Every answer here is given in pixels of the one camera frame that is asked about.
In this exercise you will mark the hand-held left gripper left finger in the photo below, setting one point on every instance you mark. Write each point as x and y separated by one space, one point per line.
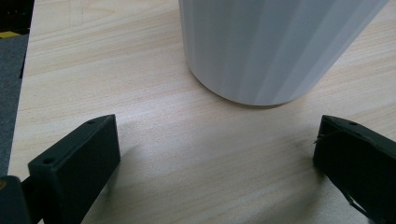
74 168

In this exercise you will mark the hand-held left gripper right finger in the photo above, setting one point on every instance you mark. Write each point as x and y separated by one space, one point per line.
358 165

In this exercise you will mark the white ribbed cylindrical container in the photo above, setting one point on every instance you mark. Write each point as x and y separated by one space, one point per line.
267 46

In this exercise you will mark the dark object with yellow stripe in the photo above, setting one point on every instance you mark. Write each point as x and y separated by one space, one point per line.
14 18

